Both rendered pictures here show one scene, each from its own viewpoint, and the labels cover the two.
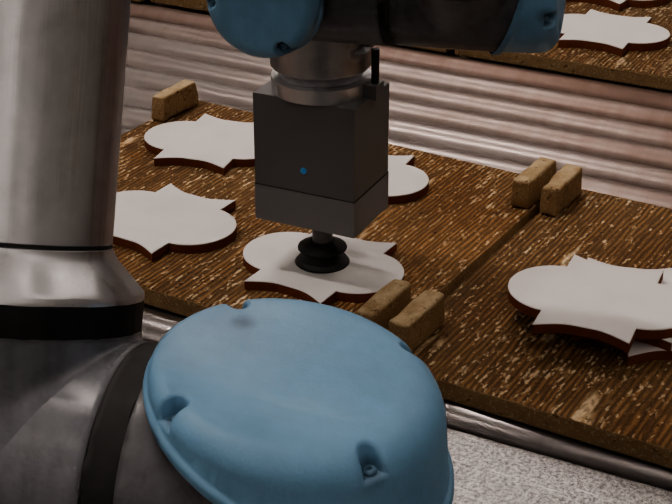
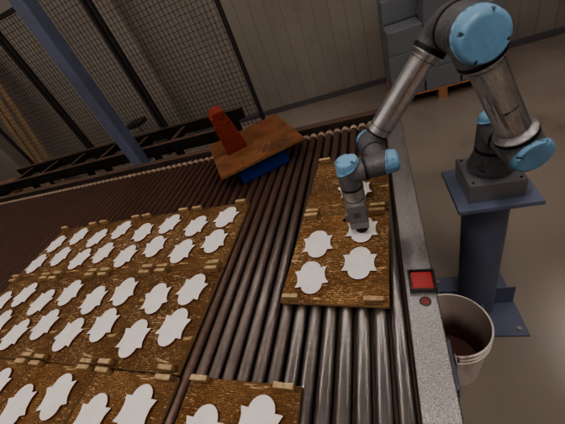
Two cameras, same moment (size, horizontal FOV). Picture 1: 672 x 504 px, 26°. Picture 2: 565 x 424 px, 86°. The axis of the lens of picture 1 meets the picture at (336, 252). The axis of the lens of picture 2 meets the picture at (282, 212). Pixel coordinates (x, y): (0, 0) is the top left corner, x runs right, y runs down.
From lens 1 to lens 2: 1.54 m
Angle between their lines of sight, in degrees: 75
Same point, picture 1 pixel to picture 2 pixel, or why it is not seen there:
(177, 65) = (242, 331)
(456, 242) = (338, 219)
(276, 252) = (362, 235)
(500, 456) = (398, 193)
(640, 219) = (314, 203)
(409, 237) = (340, 225)
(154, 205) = (354, 266)
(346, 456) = not seen: hidden behind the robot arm
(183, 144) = (317, 280)
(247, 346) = not seen: hidden behind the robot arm
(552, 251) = (334, 207)
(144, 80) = (256, 334)
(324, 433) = not seen: hidden behind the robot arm
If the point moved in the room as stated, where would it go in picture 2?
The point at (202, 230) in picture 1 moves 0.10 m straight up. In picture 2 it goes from (361, 251) to (356, 231)
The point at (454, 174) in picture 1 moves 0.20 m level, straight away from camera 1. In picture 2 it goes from (307, 232) to (261, 250)
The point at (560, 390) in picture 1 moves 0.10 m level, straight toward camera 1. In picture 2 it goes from (381, 189) to (404, 182)
